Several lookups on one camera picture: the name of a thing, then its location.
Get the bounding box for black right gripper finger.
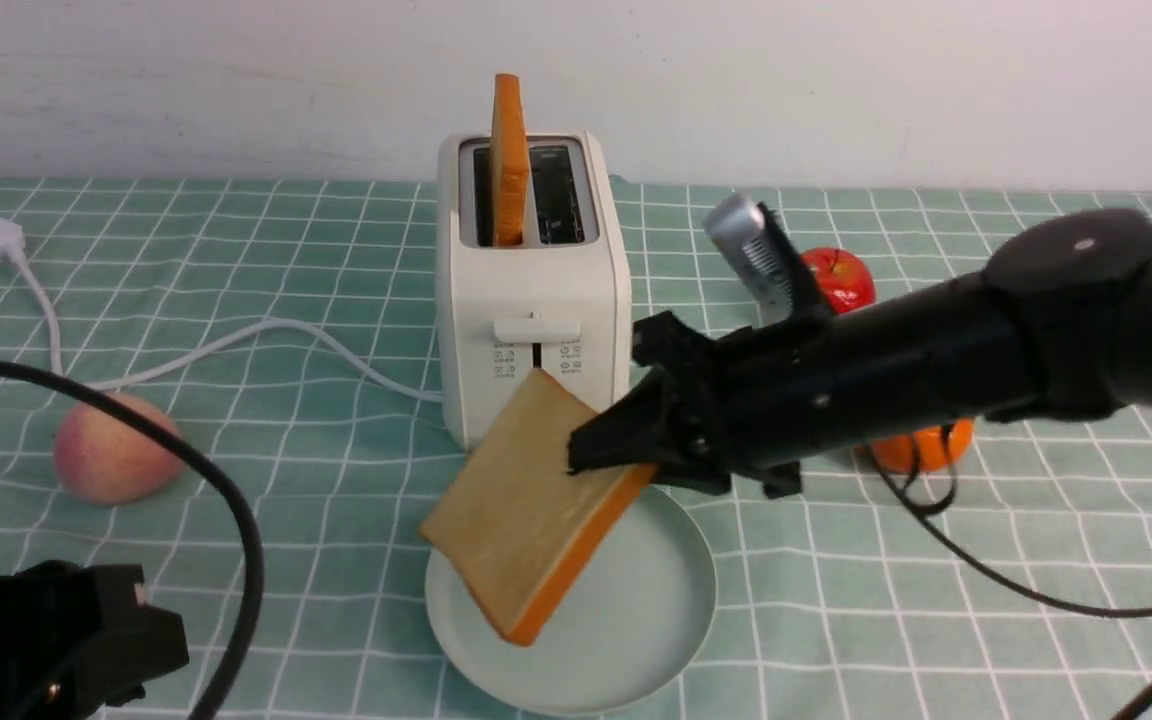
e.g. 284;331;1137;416
567;370;677;475

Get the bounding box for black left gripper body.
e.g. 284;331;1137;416
0;561;189;719

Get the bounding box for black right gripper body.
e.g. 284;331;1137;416
631;310;817;498

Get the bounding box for toast slice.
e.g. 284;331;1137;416
419;369;658;647
488;73;531;247

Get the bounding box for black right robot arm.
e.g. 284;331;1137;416
567;194;1152;498

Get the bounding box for white toaster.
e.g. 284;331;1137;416
435;132;632;448

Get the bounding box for red apple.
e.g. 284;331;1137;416
801;247;877;314

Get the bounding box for orange persimmon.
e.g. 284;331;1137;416
869;418;975;475

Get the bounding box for pink peach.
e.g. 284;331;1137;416
52;404;185;506

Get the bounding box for pale green round plate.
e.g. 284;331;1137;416
425;487;718;719

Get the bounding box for green checkered tablecloth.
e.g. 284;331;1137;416
0;179;1152;719

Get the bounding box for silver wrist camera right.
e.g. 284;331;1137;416
703;192;794;314

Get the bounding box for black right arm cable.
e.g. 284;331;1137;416
871;425;1152;720

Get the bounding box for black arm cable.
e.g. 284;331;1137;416
871;425;1152;720
0;361;267;720

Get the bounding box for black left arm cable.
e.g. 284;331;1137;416
0;361;267;720

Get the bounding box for white toaster power cable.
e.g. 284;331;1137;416
0;218;445;406

